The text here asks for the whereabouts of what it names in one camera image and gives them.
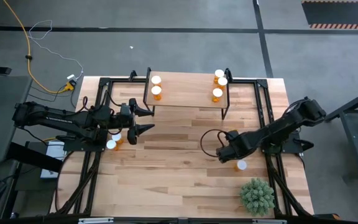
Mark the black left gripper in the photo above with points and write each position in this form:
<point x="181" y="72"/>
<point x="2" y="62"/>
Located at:
<point x="123" y="119"/>

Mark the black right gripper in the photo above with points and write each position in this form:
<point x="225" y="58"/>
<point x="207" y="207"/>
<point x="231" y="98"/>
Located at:
<point x="233" y="146"/>

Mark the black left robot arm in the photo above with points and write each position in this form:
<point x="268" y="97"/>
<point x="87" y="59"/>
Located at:
<point x="57" y="118"/>

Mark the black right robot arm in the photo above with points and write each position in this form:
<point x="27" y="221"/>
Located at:
<point x="281" y="126"/>

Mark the wooden shelf with black legs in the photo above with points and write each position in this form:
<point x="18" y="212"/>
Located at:
<point x="186" y="90"/>

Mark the green artificial plant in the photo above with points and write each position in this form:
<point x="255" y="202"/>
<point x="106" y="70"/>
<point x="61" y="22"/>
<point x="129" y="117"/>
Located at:
<point x="256" y="196"/>

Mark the white power adapter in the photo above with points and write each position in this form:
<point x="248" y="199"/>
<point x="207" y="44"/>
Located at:
<point x="71" y="76"/>

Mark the white power supply box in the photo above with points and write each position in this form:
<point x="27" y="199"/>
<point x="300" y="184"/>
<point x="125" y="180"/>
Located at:
<point x="57" y="151"/>

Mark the black diagonal bar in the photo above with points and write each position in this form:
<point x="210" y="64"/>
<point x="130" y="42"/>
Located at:
<point x="33" y="157"/>

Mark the orange tipped black object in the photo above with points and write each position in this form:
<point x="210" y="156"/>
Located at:
<point x="335" y="216"/>

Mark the black mat with hazard stripes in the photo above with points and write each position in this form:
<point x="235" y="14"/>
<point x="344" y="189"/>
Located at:
<point x="337" y="14"/>

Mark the black aluminium frame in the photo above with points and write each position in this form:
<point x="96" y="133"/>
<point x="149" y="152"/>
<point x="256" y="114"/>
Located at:
<point x="123" y="80"/>

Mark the silver metal bracket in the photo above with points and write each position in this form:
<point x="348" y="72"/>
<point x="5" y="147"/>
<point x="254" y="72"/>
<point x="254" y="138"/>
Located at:
<point x="269" y="221"/>
<point x="95" y="221"/>

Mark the black metal frame table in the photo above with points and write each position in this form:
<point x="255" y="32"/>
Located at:
<point x="346" y="106"/>

